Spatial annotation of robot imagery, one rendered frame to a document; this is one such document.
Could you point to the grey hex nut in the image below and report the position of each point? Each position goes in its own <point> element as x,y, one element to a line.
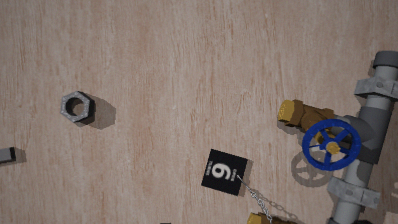
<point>66,106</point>

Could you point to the grey pipe manifold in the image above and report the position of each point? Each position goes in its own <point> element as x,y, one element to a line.
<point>372,125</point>

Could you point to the black square tag with metal chain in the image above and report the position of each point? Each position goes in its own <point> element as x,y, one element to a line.
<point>221,171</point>

